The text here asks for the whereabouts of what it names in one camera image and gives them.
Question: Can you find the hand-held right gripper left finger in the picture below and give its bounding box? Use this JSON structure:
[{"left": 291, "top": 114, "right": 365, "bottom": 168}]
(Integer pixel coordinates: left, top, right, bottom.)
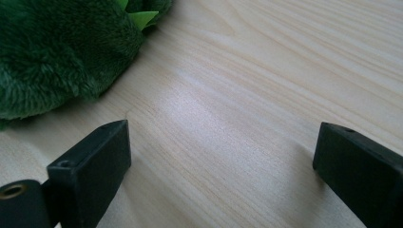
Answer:
[{"left": 46, "top": 119, "right": 133, "bottom": 228}]

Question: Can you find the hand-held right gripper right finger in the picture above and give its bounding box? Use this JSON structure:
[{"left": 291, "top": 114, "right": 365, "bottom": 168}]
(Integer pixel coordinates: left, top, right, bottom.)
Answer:
[{"left": 312, "top": 121, "right": 403, "bottom": 228}]

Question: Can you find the green fluffy plush garment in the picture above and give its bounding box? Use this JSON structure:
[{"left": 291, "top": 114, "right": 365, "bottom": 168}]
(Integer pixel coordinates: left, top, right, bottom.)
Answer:
[{"left": 0, "top": 0, "right": 174, "bottom": 131}]

